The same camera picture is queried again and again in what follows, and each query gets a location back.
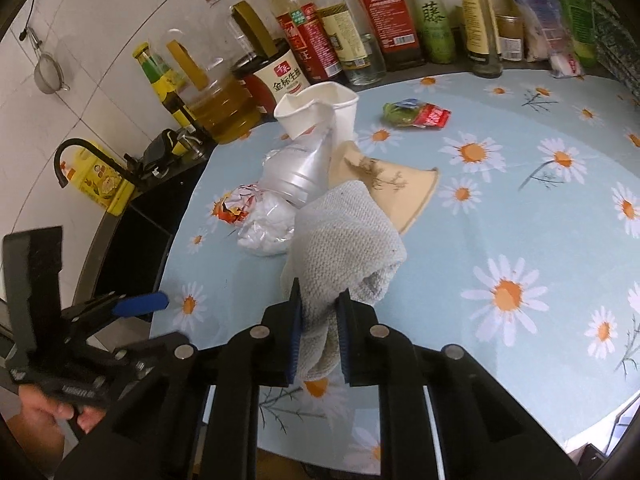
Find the dark metal sink fitting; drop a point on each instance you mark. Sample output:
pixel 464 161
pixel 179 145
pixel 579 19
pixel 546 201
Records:
pixel 165 147

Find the metal strainer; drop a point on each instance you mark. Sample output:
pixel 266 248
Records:
pixel 47 75

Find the grey knitted cloth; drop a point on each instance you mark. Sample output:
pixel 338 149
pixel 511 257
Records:
pixel 340 240

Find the green packet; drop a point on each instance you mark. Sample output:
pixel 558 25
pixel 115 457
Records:
pixel 575 5

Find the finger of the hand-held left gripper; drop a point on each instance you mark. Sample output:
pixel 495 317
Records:
pixel 142 302

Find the large cooking oil jug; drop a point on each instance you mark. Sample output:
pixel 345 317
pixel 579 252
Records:
pixel 220 105

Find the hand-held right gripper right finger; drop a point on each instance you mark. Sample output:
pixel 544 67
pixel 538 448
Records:
pixel 343 335

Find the yellow dish soap bottle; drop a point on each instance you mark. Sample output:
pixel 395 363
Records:
pixel 102 185

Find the white plastic bag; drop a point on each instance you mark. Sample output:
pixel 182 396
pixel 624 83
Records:
pixel 267 225

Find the small brown seasoning jar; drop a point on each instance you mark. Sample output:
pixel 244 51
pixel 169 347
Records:
pixel 511 37

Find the black cap red label bottle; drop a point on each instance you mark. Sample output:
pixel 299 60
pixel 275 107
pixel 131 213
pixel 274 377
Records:
pixel 310 40

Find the black faucet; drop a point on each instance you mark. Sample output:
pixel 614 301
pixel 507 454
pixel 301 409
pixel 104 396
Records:
pixel 80 142

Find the green label oil bottle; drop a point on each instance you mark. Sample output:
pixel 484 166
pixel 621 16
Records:
pixel 432 20

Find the red and white wrapper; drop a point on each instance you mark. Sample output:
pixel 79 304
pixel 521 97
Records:
pixel 235 205

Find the dark soy sauce bottle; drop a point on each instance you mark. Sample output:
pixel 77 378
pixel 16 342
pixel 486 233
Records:
pixel 282 77

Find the white paper cup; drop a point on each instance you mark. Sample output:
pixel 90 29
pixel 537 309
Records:
pixel 320 110

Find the clear bottle yellowish label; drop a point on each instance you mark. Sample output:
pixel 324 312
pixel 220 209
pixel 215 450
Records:
pixel 345 30

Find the patterned cloth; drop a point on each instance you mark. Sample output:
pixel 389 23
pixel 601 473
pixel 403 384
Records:
pixel 620 50

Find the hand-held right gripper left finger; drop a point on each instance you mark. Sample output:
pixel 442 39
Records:
pixel 296 332

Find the clear plastic cup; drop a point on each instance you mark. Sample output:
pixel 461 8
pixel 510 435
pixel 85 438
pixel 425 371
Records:
pixel 300 170

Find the person's left hand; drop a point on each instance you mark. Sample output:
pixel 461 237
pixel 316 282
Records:
pixel 37 425

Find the black sink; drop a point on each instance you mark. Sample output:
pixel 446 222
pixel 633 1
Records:
pixel 135 240

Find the clear bottle yellow label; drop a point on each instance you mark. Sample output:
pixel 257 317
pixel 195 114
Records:
pixel 477 25

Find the white and blue bag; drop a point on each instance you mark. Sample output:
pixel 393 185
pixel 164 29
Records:
pixel 545 30

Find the brown paper cup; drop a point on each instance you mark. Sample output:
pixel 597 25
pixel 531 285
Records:
pixel 395 185

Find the green and red snack wrapper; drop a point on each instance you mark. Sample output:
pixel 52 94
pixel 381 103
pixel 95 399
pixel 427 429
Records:
pixel 415 114

